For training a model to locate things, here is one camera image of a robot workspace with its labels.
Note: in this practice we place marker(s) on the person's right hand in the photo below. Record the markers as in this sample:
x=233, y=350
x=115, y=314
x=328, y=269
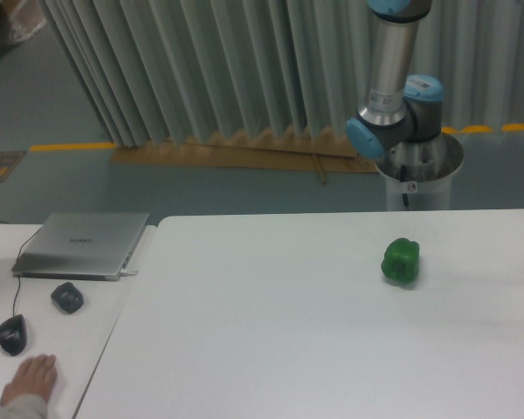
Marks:
x=35, y=376

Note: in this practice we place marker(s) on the black computer mouse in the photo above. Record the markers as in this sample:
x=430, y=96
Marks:
x=13, y=335

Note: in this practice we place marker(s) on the grey sleeved forearm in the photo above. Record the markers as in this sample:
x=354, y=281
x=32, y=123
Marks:
x=25, y=406

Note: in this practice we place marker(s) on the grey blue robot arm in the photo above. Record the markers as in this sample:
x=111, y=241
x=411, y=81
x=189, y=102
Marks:
x=397, y=107

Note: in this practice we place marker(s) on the black earbuds case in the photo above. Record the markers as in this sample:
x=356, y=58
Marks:
x=68, y=298

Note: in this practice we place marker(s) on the white usb plug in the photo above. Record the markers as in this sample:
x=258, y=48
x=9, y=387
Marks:
x=125, y=274

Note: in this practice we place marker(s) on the silver closed laptop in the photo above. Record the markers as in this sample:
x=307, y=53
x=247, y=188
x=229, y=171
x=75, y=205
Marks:
x=92, y=246

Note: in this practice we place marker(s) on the pale green pleated curtain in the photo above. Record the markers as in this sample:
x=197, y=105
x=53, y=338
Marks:
x=159, y=70

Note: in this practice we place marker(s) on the clear plastic bag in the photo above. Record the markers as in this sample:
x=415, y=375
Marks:
x=19, y=21

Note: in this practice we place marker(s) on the brown cardboard sheet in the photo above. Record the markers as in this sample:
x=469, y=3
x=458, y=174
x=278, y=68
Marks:
x=325, y=153

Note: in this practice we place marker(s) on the green bell pepper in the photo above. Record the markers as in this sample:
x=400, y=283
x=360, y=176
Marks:
x=401, y=261

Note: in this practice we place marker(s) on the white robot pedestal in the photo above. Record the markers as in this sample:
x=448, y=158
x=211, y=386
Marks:
x=418, y=175

